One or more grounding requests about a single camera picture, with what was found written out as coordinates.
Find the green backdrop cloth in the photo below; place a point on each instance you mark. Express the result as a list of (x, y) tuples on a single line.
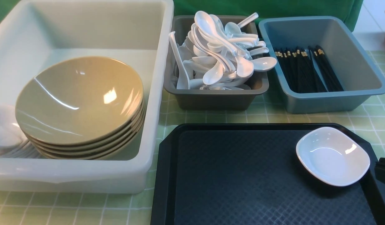
[(346, 10)]

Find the stack of tan bowls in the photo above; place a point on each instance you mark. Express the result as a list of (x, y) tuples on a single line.
[(98, 149)]

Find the white plastic tub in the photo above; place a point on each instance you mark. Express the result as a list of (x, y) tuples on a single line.
[(39, 33)]

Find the black serving tray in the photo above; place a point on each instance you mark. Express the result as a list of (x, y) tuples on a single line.
[(249, 174)]

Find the pile of white spoons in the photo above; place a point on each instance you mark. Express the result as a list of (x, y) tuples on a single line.
[(214, 56)]

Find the tan noodle bowl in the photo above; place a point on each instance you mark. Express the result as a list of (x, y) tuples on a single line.
[(79, 100)]

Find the chopsticks pile in bin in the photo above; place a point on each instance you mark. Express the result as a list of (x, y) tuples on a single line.
[(308, 70)]

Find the white square dish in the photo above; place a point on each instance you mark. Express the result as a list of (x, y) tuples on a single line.
[(9, 130), (332, 157)]

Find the teal plastic bin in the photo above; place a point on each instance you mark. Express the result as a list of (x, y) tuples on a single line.
[(357, 73)]

